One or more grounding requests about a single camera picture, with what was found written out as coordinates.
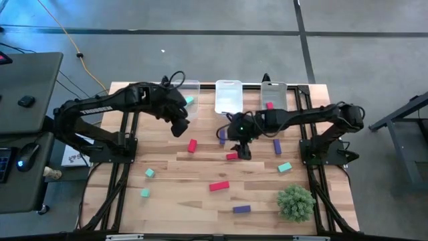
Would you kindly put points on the black metal table frame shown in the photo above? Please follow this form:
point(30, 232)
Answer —
point(303, 90)

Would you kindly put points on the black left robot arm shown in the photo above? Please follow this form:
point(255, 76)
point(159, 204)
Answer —
point(100, 107)

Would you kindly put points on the black keyboard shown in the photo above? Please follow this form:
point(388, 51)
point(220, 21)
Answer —
point(4, 165)

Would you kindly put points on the small black puck device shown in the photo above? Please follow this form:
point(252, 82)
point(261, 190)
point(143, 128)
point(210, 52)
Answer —
point(26, 101)

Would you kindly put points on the black computer mouse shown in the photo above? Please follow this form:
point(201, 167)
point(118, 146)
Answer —
point(27, 156)

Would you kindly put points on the silver metal bracket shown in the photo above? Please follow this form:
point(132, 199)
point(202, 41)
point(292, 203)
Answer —
point(124, 237)
point(311, 238)

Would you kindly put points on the black clamp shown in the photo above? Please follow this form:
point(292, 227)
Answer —
point(265, 78)

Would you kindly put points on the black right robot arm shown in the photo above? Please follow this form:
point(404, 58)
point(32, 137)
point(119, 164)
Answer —
point(301, 115)

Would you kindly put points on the green artificial plant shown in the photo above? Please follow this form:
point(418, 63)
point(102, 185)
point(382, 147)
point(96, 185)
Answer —
point(296, 202)

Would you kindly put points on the white plastic bin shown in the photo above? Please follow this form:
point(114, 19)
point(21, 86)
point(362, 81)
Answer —
point(275, 93)
point(229, 97)

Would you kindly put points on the purple block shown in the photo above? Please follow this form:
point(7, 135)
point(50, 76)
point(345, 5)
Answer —
point(241, 209)
point(277, 146)
point(222, 136)

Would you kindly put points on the grey side table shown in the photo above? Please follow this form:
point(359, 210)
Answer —
point(398, 113)

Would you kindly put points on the small beige object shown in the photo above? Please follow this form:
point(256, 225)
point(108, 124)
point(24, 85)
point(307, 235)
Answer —
point(52, 173)

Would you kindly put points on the clear plastic bin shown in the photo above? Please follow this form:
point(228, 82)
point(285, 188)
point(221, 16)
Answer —
point(194, 90)

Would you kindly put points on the white printed box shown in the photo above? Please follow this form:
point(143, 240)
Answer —
point(72, 157)

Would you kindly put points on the black device with red light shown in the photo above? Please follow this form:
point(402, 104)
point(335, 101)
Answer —
point(4, 59)

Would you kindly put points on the long red block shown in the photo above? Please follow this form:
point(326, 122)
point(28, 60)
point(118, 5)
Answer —
point(219, 185)

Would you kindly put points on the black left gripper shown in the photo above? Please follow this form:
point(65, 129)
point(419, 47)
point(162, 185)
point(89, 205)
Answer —
point(180, 125)

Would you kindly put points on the dark grey desk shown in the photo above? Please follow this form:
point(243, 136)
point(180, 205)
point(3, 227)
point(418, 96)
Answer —
point(20, 194)

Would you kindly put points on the small teal block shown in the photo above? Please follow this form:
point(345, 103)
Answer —
point(150, 172)
point(145, 193)

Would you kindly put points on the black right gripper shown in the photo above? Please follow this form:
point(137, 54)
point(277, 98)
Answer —
point(240, 129)

